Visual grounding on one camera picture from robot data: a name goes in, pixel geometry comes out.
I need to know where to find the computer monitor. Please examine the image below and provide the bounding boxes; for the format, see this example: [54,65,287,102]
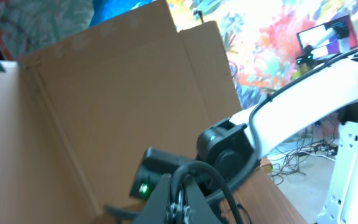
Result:
[296,15,358,65]

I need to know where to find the brown cardboard wall panel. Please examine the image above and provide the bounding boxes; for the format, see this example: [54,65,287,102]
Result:
[0,1,241,223]

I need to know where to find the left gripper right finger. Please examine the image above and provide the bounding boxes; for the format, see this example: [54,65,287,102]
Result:
[185,177,221,224]

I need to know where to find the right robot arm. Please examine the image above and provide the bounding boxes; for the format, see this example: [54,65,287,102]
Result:
[134,49,358,223]

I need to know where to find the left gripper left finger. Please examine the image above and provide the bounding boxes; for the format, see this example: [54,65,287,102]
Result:
[132,174,172,224]

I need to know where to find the floor cable clutter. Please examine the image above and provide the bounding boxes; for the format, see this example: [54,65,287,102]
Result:
[267,116,339,185]

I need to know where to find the black USB cable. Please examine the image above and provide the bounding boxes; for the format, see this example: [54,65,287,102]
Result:
[166,161,245,224]

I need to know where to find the right camera cable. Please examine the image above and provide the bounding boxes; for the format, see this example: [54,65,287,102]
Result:
[203,45,358,203]

